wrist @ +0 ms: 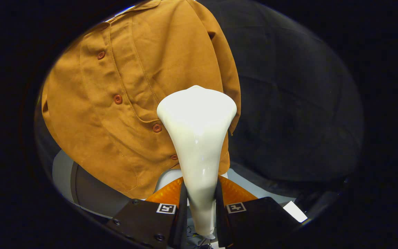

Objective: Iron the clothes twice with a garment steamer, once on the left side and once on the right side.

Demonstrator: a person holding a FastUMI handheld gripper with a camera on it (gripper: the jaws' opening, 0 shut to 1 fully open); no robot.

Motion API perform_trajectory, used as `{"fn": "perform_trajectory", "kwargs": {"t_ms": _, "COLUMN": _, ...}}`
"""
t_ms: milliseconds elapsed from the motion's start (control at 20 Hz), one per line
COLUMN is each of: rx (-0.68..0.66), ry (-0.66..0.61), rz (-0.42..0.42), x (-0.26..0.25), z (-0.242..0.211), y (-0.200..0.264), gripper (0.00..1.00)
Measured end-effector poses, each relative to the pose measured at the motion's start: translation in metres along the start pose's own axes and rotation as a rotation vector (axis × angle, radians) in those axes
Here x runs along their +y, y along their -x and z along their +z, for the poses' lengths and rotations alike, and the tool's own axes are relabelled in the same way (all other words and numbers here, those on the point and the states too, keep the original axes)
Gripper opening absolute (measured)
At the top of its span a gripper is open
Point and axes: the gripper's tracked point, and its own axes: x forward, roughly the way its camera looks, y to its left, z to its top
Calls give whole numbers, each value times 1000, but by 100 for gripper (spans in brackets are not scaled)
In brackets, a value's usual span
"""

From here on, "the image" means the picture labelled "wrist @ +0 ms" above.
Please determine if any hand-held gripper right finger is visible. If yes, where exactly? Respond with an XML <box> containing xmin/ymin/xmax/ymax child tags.
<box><xmin>216</xmin><ymin>175</ymin><xmax>301</xmax><ymax>249</ymax></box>

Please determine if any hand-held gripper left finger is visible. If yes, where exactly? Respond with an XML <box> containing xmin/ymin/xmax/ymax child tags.
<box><xmin>106</xmin><ymin>176</ymin><xmax>188</xmax><ymax>249</ymax></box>

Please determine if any white garment steamer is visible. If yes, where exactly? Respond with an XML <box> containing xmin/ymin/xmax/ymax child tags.
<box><xmin>157</xmin><ymin>85</ymin><xmax>237</xmax><ymax>239</ymax></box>

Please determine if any orange button shirt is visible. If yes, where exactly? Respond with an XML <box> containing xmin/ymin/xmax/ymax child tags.
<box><xmin>41</xmin><ymin>0</ymin><xmax>241</xmax><ymax>200</ymax></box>

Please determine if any white flat panel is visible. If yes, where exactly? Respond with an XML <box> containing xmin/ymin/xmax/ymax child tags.
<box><xmin>283</xmin><ymin>201</ymin><xmax>308</xmax><ymax>223</ymax></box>

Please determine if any grey drawer cabinet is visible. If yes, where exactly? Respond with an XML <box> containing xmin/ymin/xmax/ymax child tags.
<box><xmin>52</xmin><ymin>149</ymin><xmax>182</xmax><ymax>219</ymax></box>

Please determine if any black backdrop cloth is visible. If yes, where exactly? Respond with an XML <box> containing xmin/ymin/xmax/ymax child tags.
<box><xmin>199</xmin><ymin>0</ymin><xmax>364</xmax><ymax>208</ymax></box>

